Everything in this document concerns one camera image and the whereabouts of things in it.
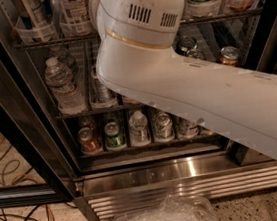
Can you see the rear green soda can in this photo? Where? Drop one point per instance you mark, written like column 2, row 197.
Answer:
column 185, row 44

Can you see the clear plastic bag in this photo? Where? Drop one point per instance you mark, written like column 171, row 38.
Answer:
column 174, row 208

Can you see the small water bottle bottom shelf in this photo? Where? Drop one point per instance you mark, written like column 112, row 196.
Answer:
column 138, row 129

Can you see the rear clear water bottle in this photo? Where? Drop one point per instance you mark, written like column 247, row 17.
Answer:
column 64, row 56

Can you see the front clear water bottle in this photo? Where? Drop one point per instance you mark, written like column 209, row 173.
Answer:
column 64, row 87

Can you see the left sliding glass door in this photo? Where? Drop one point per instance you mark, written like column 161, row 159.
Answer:
column 24, row 129

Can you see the leftmost top shelf can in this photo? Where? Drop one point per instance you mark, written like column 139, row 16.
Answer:
column 34, row 13

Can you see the white blue top shelf can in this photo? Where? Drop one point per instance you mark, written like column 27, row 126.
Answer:
column 76, row 16

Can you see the green soda can bottom shelf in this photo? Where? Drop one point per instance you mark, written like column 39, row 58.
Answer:
column 114, row 137

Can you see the silver diet soda can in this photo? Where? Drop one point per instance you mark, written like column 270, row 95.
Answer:
column 103, row 93

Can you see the clear water bottle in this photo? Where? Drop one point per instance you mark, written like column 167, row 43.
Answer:
column 64, row 87
column 64, row 56

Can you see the orange soda can bottom shelf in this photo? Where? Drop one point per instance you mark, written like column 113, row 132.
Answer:
column 88, row 141

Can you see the silver green can bottom shelf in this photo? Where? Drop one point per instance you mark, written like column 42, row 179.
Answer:
column 163, row 129

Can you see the brown root beer can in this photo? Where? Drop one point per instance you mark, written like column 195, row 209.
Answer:
column 229, row 55

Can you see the front green soda can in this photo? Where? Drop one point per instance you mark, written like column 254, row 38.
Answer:
column 196, row 53

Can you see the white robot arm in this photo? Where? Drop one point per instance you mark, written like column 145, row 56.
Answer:
column 136, row 59

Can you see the brown tea bottle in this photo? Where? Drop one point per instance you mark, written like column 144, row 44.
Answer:
column 187, row 128

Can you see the stainless steel fridge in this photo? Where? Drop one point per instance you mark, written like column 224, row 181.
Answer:
column 111, row 183

